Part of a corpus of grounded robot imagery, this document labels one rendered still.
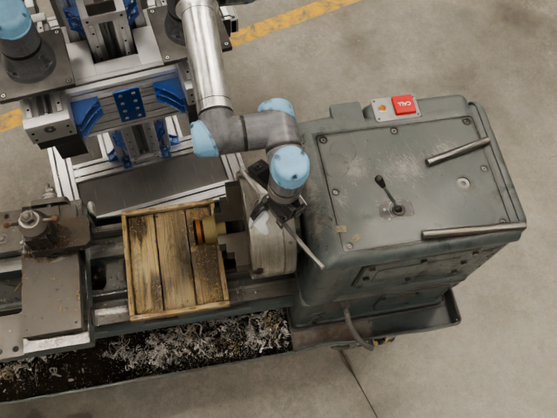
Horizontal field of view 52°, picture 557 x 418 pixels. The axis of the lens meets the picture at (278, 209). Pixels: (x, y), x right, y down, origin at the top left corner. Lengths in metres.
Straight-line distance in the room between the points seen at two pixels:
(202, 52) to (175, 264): 0.81
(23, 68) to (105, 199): 1.01
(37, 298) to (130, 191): 1.04
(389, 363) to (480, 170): 1.30
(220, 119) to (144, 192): 1.57
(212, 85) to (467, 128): 0.82
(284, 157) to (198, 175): 1.62
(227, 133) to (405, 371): 1.83
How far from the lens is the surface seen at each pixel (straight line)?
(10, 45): 1.81
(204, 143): 1.17
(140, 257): 1.88
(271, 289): 1.84
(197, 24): 1.30
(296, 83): 3.27
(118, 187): 2.75
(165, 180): 2.73
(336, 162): 1.59
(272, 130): 1.18
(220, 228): 1.64
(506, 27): 3.87
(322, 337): 2.16
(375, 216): 1.54
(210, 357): 2.08
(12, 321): 1.90
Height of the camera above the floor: 2.63
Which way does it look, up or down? 66 degrees down
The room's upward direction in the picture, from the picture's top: 9 degrees clockwise
